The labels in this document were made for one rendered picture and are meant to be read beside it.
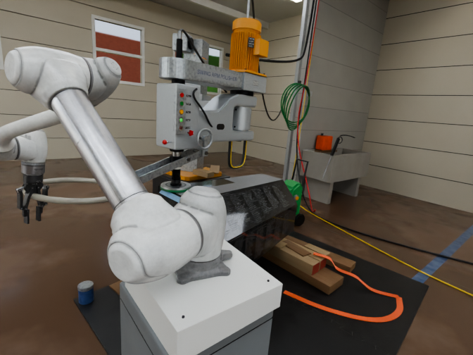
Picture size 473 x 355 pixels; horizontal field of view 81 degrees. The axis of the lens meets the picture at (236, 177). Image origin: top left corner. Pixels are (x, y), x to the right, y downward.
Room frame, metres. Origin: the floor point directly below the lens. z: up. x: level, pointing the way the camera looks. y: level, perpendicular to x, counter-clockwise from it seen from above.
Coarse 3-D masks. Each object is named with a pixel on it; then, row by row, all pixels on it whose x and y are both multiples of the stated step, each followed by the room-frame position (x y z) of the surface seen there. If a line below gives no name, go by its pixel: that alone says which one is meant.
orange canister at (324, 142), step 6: (318, 138) 4.99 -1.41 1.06; (324, 138) 4.92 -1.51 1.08; (330, 138) 5.04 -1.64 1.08; (318, 144) 4.98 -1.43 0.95; (324, 144) 4.94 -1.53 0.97; (330, 144) 5.06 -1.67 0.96; (318, 150) 4.91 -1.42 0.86; (324, 150) 4.99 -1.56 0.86; (330, 150) 5.06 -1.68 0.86; (336, 150) 5.16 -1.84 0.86
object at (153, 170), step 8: (184, 152) 2.04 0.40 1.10; (192, 152) 2.10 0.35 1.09; (200, 152) 2.01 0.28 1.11; (160, 160) 1.89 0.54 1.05; (168, 160) 1.93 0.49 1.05; (184, 160) 1.90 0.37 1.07; (192, 160) 1.96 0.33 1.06; (144, 168) 1.78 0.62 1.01; (152, 168) 1.83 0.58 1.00; (160, 168) 1.75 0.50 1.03; (168, 168) 1.80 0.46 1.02; (144, 176) 1.66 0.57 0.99; (152, 176) 1.71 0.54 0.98
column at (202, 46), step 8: (200, 40) 2.77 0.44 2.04; (200, 48) 2.77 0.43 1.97; (208, 48) 2.93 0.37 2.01; (184, 56) 2.80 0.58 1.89; (192, 56) 2.78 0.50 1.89; (208, 56) 2.94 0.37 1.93; (200, 88) 2.76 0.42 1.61; (200, 160) 2.84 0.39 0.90; (184, 168) 2.79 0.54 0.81; (192, 168) 2.77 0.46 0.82
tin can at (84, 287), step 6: (84, 282) 1.73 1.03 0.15; (90, 282) 1.73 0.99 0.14; (78, 288) 1.67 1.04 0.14; (84, 288) 1.67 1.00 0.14; (90, 288) 1.69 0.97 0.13; (78, 294) 1.68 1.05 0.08; (84, 294) 1.66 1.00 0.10; (90, 294) 1.69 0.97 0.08; (84, 300) 1.66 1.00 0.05; (90, 300) 1.69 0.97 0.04
